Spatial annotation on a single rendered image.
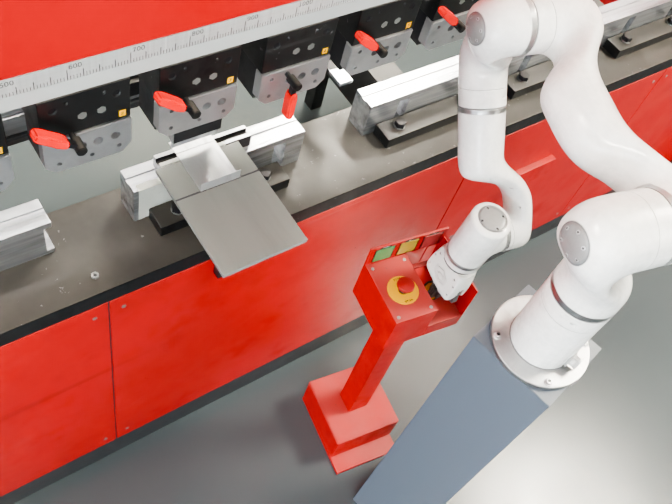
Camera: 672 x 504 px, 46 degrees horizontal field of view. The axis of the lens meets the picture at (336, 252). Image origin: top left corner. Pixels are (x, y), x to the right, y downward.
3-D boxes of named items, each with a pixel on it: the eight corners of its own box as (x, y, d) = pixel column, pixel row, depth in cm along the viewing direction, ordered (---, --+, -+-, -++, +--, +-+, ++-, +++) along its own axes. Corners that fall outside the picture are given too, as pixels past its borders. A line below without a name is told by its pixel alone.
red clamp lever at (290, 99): (286, 123, 151) (295, 86, 143) (275, 108, 153) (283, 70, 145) (294, 120, 152) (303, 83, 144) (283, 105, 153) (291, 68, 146)
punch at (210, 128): (173, 151, 151) (175, 117, 143) (168, 144, 152) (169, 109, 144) (219, 136, 155) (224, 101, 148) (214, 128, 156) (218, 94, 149)
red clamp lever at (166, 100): (164, 99, 126) (203, 113, 134) (152, 81, 127) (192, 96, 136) (157, 107, 126) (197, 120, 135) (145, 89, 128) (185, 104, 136)
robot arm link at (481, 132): (518, 94, 158) (512, 237, 169) (448, 103, 153) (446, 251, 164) (547, 101, 151) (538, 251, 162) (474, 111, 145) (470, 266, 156)
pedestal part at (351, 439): (336, 474, 229) (345, 460, 219) (301, 398, 240) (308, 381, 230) (396, 450, 237) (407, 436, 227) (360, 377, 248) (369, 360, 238)
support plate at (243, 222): (223, 278, 142) (223, 275, 141) (155, 172, 152) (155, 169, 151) (307, 242, 150) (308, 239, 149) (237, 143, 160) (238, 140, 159)
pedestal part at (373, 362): (348, 412, 227) (399, 321, 184) (339, 393, 230) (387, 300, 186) (366, 405, 230) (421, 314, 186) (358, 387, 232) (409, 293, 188)
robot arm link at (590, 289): (631, 314, 131) (717, 232, 112) (538, 339, 125) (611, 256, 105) (596, 254, 137) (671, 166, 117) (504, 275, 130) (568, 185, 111)
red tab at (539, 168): (509, 191, 229) (519, 175, 223) (505, 185, 229) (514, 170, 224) (546, 174, 235) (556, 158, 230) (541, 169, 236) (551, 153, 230)
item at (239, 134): (160, 176, 154) (160, 166, 152) (153, 165, 155) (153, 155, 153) (249, 144, 163) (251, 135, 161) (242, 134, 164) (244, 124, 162)
